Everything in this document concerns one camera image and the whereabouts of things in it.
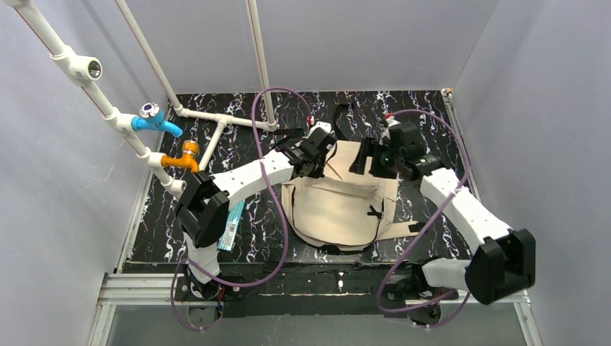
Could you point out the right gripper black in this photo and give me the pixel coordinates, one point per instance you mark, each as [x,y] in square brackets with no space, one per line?
[371,158]

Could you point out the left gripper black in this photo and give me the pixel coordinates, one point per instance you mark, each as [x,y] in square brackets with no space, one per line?
[305,159]

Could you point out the beige student backpack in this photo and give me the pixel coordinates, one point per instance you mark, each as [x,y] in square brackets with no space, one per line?
[342,211]

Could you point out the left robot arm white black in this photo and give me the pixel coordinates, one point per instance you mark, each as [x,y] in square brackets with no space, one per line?
[203,209]

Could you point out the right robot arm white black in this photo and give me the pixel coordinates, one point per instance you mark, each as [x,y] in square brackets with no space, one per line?
[503,259]

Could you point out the teal pencil pack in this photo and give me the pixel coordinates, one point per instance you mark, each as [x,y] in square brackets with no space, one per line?
[227,240]

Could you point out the orange tap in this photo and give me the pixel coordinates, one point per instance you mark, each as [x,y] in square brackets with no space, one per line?
[187,160]

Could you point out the blue tap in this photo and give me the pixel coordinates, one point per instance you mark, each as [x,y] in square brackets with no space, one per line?
[152,117]

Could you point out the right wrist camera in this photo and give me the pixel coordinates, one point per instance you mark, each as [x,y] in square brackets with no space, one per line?
[391,121]

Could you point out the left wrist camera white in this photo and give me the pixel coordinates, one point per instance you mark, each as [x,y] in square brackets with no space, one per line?
[321,125]

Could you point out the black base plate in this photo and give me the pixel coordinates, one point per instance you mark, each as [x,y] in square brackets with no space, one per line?
[297,290]

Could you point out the aluminium rail frame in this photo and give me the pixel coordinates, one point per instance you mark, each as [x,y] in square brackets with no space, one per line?
[142,290]

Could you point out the white pvc pipe frame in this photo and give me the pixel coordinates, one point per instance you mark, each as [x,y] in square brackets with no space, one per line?
[85,71]

